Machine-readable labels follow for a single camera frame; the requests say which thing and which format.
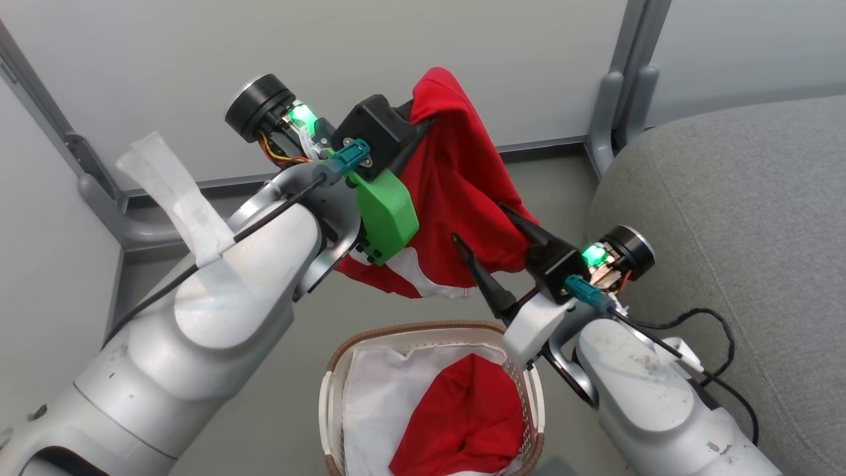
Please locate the translucent white tape strip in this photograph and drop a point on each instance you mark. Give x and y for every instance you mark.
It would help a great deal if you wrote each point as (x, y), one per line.
(185, 198)

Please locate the white cloth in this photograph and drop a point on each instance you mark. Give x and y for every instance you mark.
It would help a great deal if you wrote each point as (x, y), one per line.
(383, 396)

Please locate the red and white garment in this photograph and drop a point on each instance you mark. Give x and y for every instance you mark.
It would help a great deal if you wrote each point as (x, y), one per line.
(456, 178)

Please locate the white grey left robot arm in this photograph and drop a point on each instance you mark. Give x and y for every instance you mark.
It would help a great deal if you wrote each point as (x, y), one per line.
(218, 317)

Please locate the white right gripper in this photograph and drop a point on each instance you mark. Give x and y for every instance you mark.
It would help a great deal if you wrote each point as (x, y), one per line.
(535, 324)

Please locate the grey fabric sofa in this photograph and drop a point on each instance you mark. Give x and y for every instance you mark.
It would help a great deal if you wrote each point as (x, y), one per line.
(747, 218)

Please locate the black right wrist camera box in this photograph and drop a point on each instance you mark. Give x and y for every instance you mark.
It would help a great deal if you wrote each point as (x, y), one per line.
(555, 268)

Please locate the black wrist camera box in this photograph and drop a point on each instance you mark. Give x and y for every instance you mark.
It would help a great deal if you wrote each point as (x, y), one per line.
(370, 129)
(555, 268)

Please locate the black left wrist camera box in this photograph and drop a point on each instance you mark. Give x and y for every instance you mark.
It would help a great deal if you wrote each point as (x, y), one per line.
(370, 129)

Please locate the grey partition base rail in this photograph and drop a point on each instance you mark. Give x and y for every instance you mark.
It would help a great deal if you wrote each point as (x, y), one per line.
(542, 147)

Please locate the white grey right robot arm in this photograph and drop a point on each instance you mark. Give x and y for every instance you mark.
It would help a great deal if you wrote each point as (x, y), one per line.
(634, 390)

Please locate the white laundry basket brown rim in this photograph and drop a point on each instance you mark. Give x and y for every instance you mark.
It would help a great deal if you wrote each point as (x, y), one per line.
(327, 410)

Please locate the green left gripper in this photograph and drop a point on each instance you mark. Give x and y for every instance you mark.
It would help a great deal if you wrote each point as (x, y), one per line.
(386, 215)

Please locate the grey partition post with foot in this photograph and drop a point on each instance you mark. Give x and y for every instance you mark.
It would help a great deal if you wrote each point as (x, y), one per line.
(106, 198)

